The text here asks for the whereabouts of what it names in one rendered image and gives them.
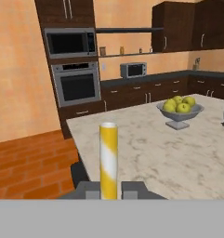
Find silver toaster oven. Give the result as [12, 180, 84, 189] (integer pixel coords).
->
[119, 61, 148, 79]

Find yellow and white striped straw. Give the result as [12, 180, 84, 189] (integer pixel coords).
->
[99, 122, 119, 201]

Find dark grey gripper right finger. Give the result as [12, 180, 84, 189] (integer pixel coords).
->
[120, 180, 167, 201]

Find tools in a pot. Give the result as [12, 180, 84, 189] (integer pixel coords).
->
[192, 57, 202, 72]

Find dark wood tall cupboard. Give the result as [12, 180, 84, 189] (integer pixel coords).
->
[33, 0, 108, 140]

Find dark wood base cupboards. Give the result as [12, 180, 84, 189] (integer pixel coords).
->
[99, 70, 224, 112]

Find green apple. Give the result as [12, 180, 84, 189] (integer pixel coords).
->
[176, 102, 191, 114]
[182, 96, 197, 108]
[162, 101, 177, 113]
[172, 95, 184, 106]

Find grey footed fruit bowl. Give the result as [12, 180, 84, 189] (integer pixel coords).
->
[155, 101, 205, 131]

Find silver built-in microwave oven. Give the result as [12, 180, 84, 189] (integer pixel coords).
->
[43, 27, 99, 60]

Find dark wall shelves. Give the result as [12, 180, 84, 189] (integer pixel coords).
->
[95, 27, 165, 59]

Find dark wood wall cupboards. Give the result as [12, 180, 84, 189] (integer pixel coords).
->
[151, 0, 224, 54]

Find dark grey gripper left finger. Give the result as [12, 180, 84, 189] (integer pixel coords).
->
[59, 180, 101, 201]

